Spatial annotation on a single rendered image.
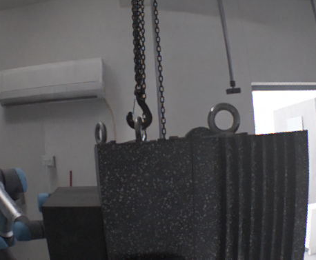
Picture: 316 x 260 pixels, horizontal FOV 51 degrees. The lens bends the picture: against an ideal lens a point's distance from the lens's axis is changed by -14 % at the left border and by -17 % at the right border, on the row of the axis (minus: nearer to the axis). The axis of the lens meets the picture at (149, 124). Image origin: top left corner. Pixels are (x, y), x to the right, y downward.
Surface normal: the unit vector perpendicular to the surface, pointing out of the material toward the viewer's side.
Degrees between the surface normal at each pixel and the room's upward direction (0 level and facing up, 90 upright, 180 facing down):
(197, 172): 90
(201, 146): 90
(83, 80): 90
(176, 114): 90
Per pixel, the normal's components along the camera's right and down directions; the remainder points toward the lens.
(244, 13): 0.03, -0.06
